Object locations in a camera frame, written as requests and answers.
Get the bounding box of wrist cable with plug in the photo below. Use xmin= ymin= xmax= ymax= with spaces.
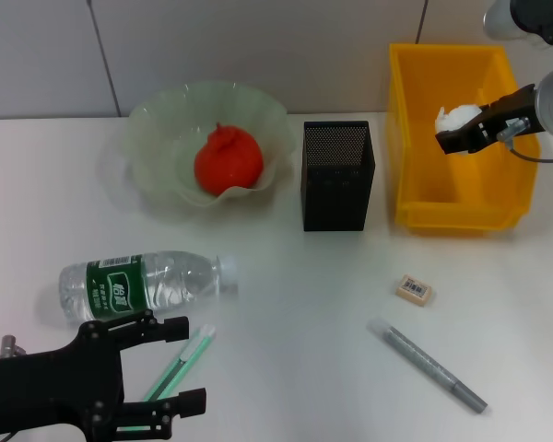
xmin=0 ymin=334 xmax=28 ymax=359
xmin=497 ymin=117 xmax=553 ymax=163

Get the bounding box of yellow plastic bin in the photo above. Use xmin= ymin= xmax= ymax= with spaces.
xmin=386 ymin=43 xmax=543 ymax=237

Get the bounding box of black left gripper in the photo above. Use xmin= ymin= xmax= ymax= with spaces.
xmin=0 ymin=308 xmax=209 ymax=442

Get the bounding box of right wrist cable with plug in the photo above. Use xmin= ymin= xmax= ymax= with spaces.
xmin=497 ymin=117 xmax=553 ymax=163

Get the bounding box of left wrist cable with plug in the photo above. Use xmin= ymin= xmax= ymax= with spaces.
xmin=0 ymin=334 xmax=28 ymax=359

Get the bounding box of red-orange toy orange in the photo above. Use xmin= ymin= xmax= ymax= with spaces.
xmin=193 ymin=122 xmax=265 ymax=195

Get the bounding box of white paper ball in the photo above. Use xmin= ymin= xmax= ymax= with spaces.
xmin=434 ymin=103 xmax=483 ymax=158

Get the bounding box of translucent green fruit bowl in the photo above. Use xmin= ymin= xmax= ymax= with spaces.
xmin=124 ymin=80 xmax=299 ymax=211

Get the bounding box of clear water bottle green label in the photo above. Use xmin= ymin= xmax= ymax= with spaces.
xmin=58 ymin=250 xmax=240 ymax=323

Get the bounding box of grey marker pen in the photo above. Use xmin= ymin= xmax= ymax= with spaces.
xmin=367 ymin=316 xmax=489 ymax=414

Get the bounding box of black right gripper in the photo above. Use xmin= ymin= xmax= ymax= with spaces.
xmin=435 ymin=84 xmax=540 ymax=157

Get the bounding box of black mesh pen holder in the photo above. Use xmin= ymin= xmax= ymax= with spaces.
xmin=300 ymin=120 xmax=378 ymax=233

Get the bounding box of beige eraser with barcode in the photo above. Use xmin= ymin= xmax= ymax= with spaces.
xmin=393 ymin=274 xmax=433 ymax=305

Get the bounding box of mint green utility knife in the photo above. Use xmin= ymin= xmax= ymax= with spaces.
xmin=117 ymin=324 xmax=218 ymax=435

